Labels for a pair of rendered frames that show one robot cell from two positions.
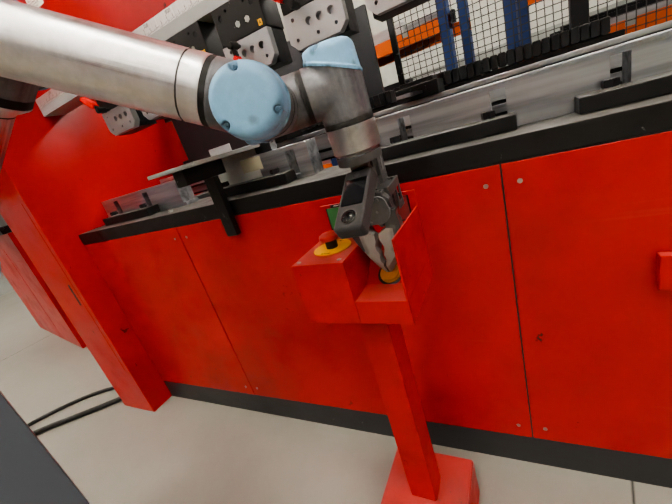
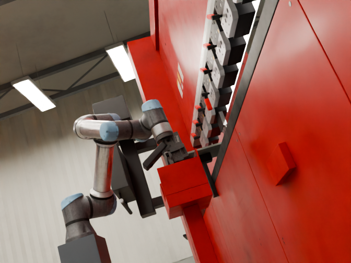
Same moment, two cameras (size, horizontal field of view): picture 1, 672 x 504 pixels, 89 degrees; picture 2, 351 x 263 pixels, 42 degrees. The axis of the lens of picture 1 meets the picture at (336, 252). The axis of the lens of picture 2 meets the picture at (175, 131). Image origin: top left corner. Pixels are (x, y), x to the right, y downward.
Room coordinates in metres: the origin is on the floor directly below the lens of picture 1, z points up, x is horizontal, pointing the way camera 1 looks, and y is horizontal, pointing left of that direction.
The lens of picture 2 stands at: (-0.45, -1.36, 0.32)
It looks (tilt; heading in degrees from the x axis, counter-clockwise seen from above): 21 degrees up; 51
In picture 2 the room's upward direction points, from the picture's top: 19 degrees counter-clockwise
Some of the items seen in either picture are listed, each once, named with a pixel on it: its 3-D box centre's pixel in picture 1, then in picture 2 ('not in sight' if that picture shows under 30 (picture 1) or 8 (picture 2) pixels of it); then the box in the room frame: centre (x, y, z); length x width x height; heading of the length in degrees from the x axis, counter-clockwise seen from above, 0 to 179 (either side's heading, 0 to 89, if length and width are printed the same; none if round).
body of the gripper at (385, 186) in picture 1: (370, 186); (172, 150); (0.56, -0.09, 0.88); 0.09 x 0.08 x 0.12; 148
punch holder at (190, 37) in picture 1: (201, 64); (212, 104); (1.14, 0.21, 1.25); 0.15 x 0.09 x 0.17; 59
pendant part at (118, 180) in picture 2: not in sight; (119, 174); (1.27, 1.53, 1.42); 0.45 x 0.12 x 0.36; 54
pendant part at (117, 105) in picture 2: not in sight; (127, 159); (1.36, 1.52, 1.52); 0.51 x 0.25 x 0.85; 54
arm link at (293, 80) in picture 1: (271, 109); (141, 128); (0.53, 0.03, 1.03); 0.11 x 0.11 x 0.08; 85
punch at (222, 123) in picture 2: not in sight; (222, 123); (1.13, 0.19, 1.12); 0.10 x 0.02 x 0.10; 59
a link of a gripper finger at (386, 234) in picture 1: (394, 243); not in sight; (0.55, -0.10, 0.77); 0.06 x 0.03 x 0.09; 148
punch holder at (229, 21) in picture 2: not in sight; (233, 8); (0.73, -0.47, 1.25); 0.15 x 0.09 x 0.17; 59
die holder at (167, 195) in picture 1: (147, 201); not in sight; (1.42, 0.66, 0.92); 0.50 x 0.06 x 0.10; 59
